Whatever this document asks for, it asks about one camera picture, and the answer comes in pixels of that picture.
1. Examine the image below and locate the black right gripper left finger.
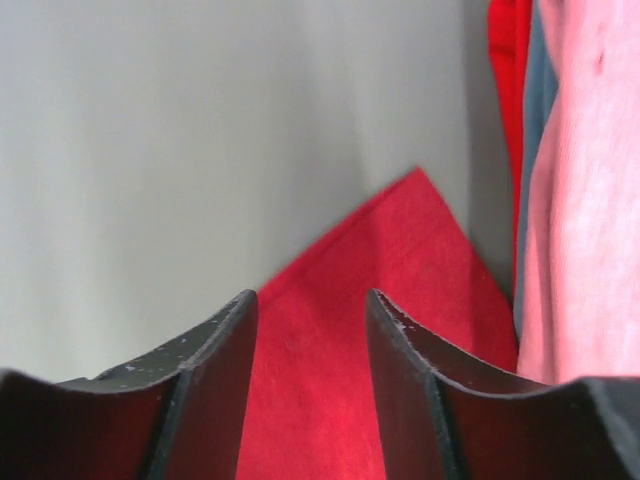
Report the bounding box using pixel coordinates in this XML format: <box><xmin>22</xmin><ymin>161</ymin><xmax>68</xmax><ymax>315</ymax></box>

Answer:
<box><xmin>1</xmin><ymin>290</ymin><xmax>258</xmax><ymax>479</ymax></box>

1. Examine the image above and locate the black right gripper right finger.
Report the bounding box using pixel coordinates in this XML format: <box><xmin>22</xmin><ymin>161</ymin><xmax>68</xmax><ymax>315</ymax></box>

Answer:
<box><xmin>366</xmin><ymin>290</ymin><xmax>639</xmax><ymax>479</ymax></box>

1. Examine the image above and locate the folded pink t shirt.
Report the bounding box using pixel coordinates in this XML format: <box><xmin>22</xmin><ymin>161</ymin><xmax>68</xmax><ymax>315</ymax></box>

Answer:
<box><xmin>517</xmin><ymin>1</ymin><xmax>639</xmax><ymax>384</ymax></box>

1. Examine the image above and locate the folded blue t shirt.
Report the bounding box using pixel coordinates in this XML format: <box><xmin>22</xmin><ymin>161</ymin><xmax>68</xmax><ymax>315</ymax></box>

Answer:
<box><xmin>513</xmin><ymin>1</ymin><xmax>558</xmax><ymax>339</ymax></box>

